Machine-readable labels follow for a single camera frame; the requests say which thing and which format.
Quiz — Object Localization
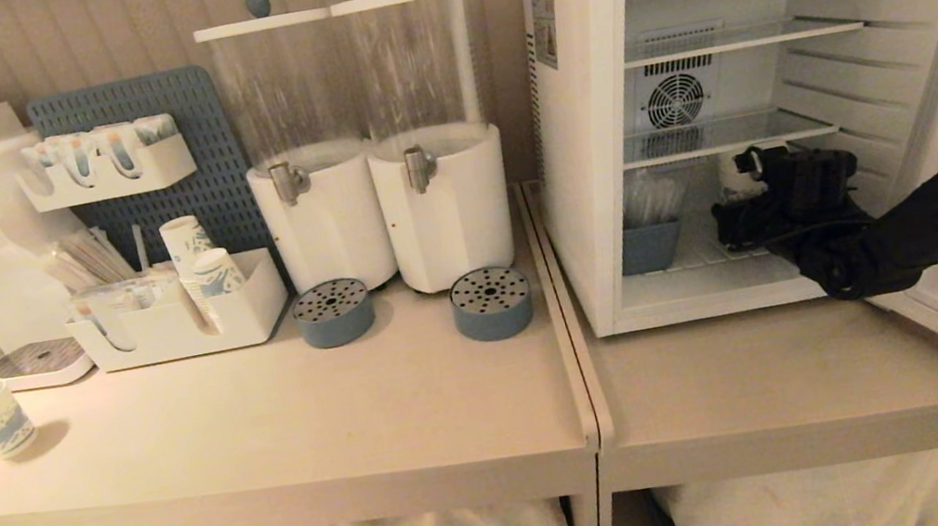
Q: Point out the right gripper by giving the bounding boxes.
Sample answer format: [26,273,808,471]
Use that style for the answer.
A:
[709,176,873,264]

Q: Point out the glass fridge shelf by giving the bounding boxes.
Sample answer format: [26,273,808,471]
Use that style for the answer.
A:
[619,98,841,171]
[620,3,867,71]

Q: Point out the white mini fridge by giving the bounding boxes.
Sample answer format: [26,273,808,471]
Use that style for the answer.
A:
[509,0,938,345]

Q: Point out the clear plastic wrappers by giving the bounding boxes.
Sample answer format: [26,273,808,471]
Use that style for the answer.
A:
[615,163,690,230]

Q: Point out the blue plastic bin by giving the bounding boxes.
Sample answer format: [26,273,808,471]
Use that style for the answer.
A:
[614,216,690,278]

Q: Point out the round blue drip tray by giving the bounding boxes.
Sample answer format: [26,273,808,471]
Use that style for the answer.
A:
[445,260,539,348]
[287,273,380,355]

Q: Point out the clear white drink dispenser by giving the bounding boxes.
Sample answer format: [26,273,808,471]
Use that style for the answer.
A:
[328,0,525,304]
[189,0,402,312]

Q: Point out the white pole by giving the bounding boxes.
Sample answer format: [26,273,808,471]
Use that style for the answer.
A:
[445,0,491,129]

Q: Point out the stacked patterned paper cups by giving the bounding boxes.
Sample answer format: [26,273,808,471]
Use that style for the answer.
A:
[189,243,255,336]
[157,212,220,285]

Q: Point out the blue pegboard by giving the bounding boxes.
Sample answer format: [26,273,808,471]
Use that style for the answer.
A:
[23,56,282,294]

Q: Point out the white desktop organizer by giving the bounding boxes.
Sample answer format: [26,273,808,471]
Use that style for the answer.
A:
[59,243,297,379]

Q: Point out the white pegboard shelf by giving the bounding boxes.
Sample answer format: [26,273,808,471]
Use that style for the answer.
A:
[11,110,202,217]

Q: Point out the sachet packets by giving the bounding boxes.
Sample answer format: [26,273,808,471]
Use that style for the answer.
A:
[22,112,186,196]

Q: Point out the wrapped straws bundle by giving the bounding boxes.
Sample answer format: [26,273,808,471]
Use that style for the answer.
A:
[39,220,140,296]

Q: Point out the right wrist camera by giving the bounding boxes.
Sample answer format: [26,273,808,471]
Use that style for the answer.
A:
[756,133,864,209]

